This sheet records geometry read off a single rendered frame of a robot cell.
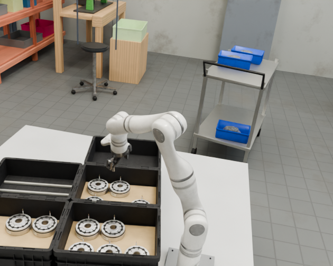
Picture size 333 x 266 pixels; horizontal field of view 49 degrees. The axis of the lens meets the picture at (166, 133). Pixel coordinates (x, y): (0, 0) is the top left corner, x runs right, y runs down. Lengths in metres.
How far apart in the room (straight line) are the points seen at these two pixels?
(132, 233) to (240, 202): 0.75
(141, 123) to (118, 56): 4.24
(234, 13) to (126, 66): 2.18
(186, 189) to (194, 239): 0.23
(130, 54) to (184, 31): 2.00
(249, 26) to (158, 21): 1.77
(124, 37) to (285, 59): 3.28
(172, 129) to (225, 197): 1.04
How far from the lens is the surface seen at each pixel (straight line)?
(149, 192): 1.88
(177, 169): 1.26
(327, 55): 7.48
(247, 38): 6.63
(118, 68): 5.59
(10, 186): 1.96
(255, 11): 6.62
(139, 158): 2.14
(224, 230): 1.93
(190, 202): 1.42
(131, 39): 5.46
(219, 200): 2.12
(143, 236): 1.64
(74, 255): 1.44
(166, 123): 1.18
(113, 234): 1.60
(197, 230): 1.42
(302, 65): 7.44
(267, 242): 3.02
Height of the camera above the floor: 1.97
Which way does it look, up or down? 28 degrees down
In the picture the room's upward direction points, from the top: 6 degrees clockwise
